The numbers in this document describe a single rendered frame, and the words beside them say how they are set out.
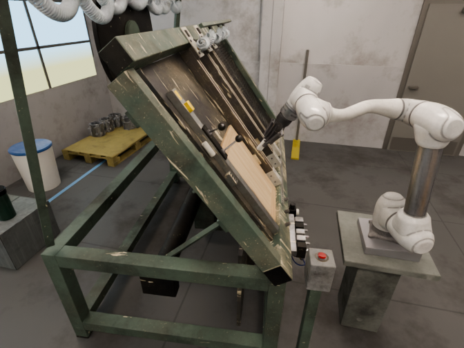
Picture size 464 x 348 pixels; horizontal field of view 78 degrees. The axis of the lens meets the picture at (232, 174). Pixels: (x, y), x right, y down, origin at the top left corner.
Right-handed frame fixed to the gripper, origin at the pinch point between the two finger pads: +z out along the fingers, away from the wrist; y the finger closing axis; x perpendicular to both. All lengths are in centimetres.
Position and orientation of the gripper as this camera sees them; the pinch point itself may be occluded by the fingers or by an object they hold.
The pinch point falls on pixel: (262, 145)
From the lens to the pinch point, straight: 152.0
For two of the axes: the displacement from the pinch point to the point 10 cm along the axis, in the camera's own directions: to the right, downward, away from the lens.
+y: 2.2, 7.4, -6.4
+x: 8.2, 2.1, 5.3
